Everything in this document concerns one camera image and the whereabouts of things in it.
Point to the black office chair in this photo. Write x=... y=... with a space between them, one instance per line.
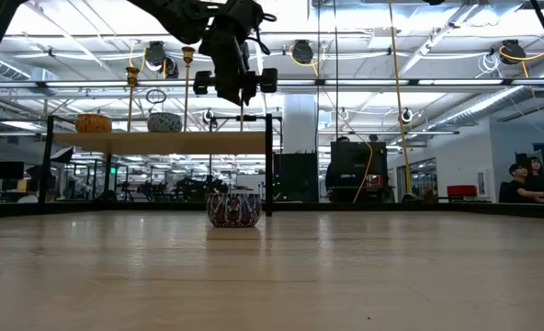
x=503 y=193

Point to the red bin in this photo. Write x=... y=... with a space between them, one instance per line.
x=461 y=190

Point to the white speckled candle tin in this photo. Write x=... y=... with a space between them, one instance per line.
x=164 y=123

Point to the white square column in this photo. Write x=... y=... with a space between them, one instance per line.
x=299 y=124

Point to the person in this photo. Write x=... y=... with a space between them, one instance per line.
x=537 y=172
x=517 y=186

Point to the small black monitor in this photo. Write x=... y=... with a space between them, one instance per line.
x=6 y=171

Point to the wooden shelf with black legs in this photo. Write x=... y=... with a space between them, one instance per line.
x=162 y=143

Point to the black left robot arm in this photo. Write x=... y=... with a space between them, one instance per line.
x=180 y=18

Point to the black television screen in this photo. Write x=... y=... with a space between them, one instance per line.
x=359 y=158

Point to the tall gold candlestick holder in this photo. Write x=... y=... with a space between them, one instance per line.
x=188 y=53

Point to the grey ventilation duct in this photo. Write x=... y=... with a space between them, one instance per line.
x=479 y=108
x=14 y=71

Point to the medium gold candlestick holder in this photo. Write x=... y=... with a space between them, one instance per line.
x=132 y=73

